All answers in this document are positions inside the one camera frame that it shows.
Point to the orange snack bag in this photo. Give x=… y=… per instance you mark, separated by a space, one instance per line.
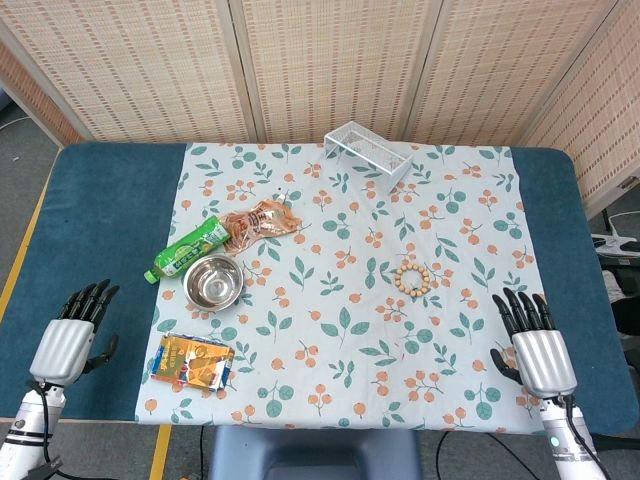
x=260 y=222

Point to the white stand base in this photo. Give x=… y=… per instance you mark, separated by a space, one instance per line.
x=617 y=245

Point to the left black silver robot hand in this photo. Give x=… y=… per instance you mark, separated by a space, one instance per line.
x=62 y=347

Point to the grey blue robot torso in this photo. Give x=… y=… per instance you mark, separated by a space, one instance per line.
x=310 y=452

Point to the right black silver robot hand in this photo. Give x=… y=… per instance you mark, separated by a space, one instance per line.
x=542 y=360

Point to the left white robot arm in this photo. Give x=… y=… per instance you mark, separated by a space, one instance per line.
x=25 y=430

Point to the black object on floor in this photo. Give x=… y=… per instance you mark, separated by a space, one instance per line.
x=627 y=315

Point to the floral patterned tablecloth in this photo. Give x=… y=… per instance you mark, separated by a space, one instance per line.
x=350 y=350

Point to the green plastic drink bottle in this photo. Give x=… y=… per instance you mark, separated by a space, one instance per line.
x=187 y=250

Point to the blue table cover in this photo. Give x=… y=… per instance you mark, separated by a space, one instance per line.
x=100 y=210

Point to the stainless steel bowl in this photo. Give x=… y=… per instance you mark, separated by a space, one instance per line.
x=213 y=285

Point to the woven folding screen panel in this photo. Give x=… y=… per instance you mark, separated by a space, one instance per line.
x=30 y=95
x=125 y=65
x=600 y=125
x=500 y=75
x=335 y=65

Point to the yellow snack package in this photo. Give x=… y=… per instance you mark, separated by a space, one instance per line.
x=192 y=362

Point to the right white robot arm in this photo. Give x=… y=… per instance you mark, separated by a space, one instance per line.
x=570 y=445

